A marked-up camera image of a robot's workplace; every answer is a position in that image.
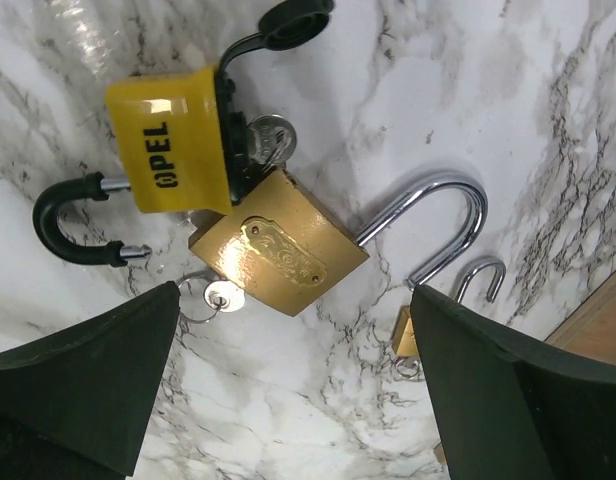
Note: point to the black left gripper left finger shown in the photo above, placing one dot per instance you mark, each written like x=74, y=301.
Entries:
x=76, y=404

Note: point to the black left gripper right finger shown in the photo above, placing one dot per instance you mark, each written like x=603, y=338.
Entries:
x=508, y=406

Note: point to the silver key with ring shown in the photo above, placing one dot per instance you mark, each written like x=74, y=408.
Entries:
x=220, y=295

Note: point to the large brass padlock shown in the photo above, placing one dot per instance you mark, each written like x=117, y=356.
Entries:
x=284, y=248

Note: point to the silver key in yellow padlock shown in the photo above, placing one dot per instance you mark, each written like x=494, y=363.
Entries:
x=271, y=140

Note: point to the wooden board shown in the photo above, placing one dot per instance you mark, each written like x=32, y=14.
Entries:
x=590, y=331

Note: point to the small brass padlock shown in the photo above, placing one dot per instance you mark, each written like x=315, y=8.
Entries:
x=407, y=361

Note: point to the yellow padlock with black shackle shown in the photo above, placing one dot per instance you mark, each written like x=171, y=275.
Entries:
x=181, y=141

